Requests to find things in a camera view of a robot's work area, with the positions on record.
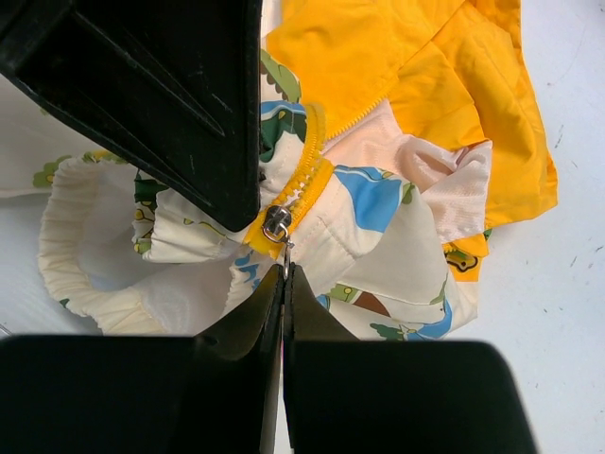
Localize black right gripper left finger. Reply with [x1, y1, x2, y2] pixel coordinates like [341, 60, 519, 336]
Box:
[193, 266, 285, 453]

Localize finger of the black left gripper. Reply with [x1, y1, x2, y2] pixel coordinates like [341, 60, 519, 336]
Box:
[1, 1, 262, 232]

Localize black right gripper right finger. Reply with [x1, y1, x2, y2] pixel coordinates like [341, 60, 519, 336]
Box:
[283, 265, 357, 453]

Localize silver zipper slider pull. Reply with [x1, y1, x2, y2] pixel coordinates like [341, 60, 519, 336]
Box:
[262, 205, 293, 281]

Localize yellow cream printed child jacket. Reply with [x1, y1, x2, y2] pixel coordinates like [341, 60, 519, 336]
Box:
[1, 1, 558, 341]

